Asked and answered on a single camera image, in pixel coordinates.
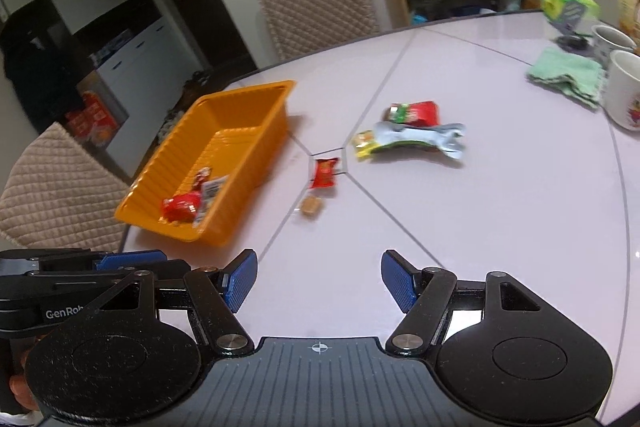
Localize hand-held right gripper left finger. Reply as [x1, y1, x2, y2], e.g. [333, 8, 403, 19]
[85, 249, 259, 356]

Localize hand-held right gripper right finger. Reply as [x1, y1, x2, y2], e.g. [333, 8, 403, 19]
[381, 250, 553, 356]

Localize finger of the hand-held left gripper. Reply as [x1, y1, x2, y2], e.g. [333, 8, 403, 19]
[40, 249, 169, 272]
[22, 259, 191, 291]

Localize large red snack packet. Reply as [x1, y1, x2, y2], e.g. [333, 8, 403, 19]
[160, 191, 203, 224]

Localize white blue snack packet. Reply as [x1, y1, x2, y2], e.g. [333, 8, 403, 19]
[192, 174, 231, 228]

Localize small tan candy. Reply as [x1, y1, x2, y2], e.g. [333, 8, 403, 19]
[299, 194, 326, 219]

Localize red candy packet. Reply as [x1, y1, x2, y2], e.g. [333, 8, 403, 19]
[310, 158, 341, 190]

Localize yellow green candy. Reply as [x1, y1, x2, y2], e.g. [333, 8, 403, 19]
[351, 130, 378, 162]

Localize silver green snack packet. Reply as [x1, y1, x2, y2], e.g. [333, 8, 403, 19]
[372, 121, 468, 160]

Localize red green snack packet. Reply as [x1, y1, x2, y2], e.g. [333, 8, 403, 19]
[384, 101, 442, 128]

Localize orange plastic tray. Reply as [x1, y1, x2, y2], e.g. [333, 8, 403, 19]
[114, 79, 298, 249]

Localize person's left hand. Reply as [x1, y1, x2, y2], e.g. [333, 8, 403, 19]
[7, 347, 40, 414]

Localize quilted beige chair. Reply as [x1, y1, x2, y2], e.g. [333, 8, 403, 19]
[252, 0, 381, 62]
[0, 122, 133, 254]

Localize red boxes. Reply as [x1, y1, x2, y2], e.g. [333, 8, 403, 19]
[64, 91, 122, 148]

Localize white cabinet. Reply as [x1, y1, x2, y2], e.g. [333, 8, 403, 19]
[75, 14, 187, 148]

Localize green cloth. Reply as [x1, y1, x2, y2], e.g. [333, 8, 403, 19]
[526, 47, 607, 108]

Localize quilted beige chair back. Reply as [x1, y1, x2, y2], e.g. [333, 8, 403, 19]
[252, 0, 381, 62]

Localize white cartoon mug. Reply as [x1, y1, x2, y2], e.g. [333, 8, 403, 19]
[602, 51, 640, 131]

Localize grey phone stand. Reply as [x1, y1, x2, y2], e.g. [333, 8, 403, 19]
[555, 4, 593, 51]

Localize patterned mug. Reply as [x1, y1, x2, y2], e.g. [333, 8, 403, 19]
[590, 26, 638, 64]

